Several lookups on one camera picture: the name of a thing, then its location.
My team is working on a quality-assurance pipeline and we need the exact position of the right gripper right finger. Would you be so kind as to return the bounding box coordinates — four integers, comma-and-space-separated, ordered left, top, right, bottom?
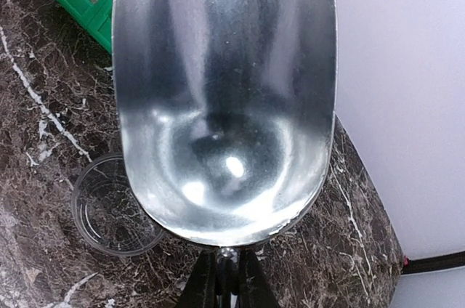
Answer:
235, 248, 278, 308

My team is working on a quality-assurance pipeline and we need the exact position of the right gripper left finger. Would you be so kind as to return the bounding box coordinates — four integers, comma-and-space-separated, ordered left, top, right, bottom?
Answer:
177, 251, 218, 308

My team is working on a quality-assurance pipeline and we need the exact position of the clear plastic container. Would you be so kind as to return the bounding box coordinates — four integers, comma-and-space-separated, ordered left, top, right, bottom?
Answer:
70, 153, 164, 256

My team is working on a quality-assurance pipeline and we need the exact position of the metal scoop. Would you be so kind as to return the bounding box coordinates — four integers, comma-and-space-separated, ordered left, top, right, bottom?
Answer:
112, 0, 337, 248

